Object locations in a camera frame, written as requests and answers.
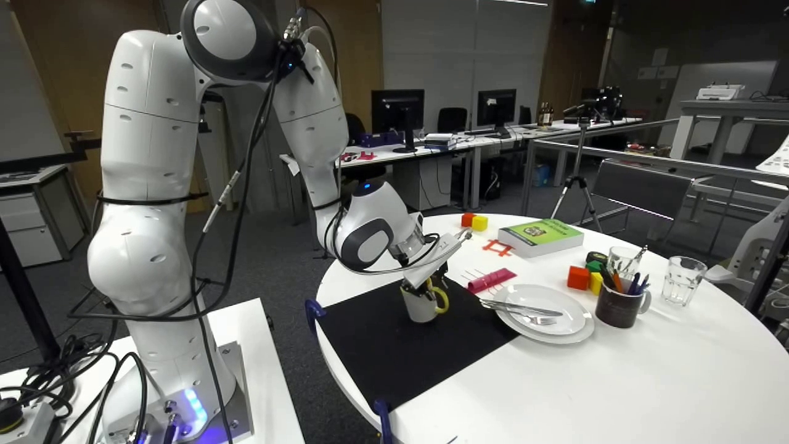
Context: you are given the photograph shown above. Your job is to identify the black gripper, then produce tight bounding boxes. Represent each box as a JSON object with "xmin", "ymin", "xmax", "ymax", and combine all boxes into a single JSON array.
[{"xmin": 404, "ymin": 257, "xmax": 456, "ymax": 303}]

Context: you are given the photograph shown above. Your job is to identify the white mug yellow inside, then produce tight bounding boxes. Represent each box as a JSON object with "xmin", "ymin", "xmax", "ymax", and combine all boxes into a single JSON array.
[{"xmin": 400, "ymin": 278, "xmax": 454, "ymax": 325}]

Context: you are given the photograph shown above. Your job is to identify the black table mat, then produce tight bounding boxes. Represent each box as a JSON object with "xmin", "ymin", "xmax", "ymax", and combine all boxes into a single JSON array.
[{"xmin": 315, "ymin": 266, "xmax": 523, "ymax": 415}]

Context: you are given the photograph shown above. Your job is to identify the silver knife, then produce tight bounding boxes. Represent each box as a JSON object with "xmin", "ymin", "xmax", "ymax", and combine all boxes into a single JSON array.
[{"xmin": 489, "ymin": 299, "xmax": 567, "ymax": 319}]

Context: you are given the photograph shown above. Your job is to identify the silver fork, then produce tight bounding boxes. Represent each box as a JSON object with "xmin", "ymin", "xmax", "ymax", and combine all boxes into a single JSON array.
[{"xmin": 496, "ymin": 307, "xmax": 564, "ymax": 327}]

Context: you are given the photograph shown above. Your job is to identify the blue clamp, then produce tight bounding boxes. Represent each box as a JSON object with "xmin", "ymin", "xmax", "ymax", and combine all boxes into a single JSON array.
[
  {"xmin": 371, "ymin": 397, "xmax": 398, "ymax": 444},
  {"xmin": 304, "ymin": 295, "xmax": 327, "ymax": 327}
]

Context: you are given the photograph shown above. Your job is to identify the green book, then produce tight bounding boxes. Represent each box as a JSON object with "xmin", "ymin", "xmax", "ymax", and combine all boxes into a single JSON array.
[{"xmin": 496, "ymin": 217, "xmax": 586, "ymax": 262}]

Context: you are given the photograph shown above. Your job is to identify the white plate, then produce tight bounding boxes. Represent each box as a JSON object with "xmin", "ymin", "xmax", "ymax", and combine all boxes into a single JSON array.
[{"xmin": 490, "ymin": 280, "xmax": 600, "ymax": 348}]

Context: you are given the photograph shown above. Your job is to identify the orange-red cube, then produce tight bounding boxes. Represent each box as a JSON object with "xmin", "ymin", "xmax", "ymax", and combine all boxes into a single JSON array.
[{"xmin": 564, "ymin": 263, "xmax": 595, "ymax": 293}]

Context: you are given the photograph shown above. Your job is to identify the long white desk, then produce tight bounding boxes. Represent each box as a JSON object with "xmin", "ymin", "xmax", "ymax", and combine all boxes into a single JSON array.
[{"xmin": 282, "ymin": 119, "xmax": 648, "ymax": 236}]

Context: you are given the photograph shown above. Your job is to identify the green cube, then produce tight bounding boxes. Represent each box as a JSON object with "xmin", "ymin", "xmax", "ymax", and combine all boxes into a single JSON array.
[{"xmin": 584, "ymin": 248, "xmax": 612, "ymax": 277}]

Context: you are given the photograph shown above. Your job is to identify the black computer monitor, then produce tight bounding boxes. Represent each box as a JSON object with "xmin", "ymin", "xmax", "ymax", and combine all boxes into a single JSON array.
[
  {"xmin": 477, "ymin": 85, "xmax": 521, "ymax": 132},
  {"xmin": 371, "ymin": 85, "xmax": 426, "ymax": 155}
]

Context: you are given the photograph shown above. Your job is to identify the black pen cup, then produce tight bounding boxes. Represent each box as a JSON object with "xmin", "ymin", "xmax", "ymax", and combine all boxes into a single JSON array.
[{"xmin": 595, "ymin": 278, "xmax": 653, "ymax": 330}]

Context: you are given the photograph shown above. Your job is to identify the white pen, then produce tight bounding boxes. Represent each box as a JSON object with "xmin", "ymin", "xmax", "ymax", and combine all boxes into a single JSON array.
[{"xmin": 621, "ymin": 242, "xmax": 652, "ymax": 280}]

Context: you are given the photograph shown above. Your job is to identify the round white table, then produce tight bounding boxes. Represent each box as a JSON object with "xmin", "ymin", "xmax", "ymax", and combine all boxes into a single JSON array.
[{"xmin": 314, "ymin": 212, "xmax": 789, "ymax": 444}]

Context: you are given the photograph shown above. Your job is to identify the grey chair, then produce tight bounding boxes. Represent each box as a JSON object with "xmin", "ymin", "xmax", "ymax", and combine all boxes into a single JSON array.
[{"xmin": 586, "ymin": 158, "xmax": 698, "ymax": 243}]

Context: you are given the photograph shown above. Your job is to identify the clear drinking glass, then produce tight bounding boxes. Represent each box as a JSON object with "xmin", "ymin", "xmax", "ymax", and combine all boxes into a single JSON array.
[{"xmin": 661, "ymin": 253, "xmax": 710, "ymax": 307}]

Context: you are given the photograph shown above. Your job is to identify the white flat box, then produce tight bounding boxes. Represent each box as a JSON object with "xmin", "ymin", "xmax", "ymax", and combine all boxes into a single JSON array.
[{"xmin": 695, "ymin": 82, "xmax": 749, "ymax": 104}]

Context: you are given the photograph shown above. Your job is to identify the grey high table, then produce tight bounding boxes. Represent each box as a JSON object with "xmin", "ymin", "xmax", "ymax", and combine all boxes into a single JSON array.
[{"xmin": 669, "ymin": 95, "xmax": 789, "ymax": 162}]

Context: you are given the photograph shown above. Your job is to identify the grey drawer cabinet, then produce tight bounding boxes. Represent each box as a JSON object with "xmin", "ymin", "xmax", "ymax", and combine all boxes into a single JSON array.
[{"xmin": 0, "ymin": 162, "xmax": 89, "ymax": 268}]

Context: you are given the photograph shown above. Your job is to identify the white power strip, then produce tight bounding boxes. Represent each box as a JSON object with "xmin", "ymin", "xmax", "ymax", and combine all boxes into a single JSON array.
[{"xmin": 0, "ymin": 393, "xmax": 56, "ymax": 444}]

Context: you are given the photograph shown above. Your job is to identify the orange plastic frame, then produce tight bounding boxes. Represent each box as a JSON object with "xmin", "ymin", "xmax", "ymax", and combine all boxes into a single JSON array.
[{"xmin": 480, "ymin": 236, "xmax": 515, "ymax": 259}]

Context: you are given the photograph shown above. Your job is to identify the camera tripod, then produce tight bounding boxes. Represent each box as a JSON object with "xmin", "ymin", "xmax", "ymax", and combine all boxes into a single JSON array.
[{"xmin": 548, "ymin": 113, "xmax": 613, "ymax": 232}]

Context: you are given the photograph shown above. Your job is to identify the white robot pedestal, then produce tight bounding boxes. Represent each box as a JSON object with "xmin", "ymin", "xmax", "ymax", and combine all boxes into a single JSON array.
[{"xmin": 0, "ymin": 295, "xmax": 305, "ymax": 444}]

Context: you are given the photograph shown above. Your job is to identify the black camera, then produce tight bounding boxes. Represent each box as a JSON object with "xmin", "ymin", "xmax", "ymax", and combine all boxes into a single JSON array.
[{"xmin": 563, "ymin": 83, "xmax": 626, "ymax": 120}]

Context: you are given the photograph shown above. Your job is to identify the grey metal frame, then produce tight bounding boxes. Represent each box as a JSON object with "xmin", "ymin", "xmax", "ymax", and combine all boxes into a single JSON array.
[{"xmin": 525, "ymin": 135, "xmax": 789, "ymax": 217}]

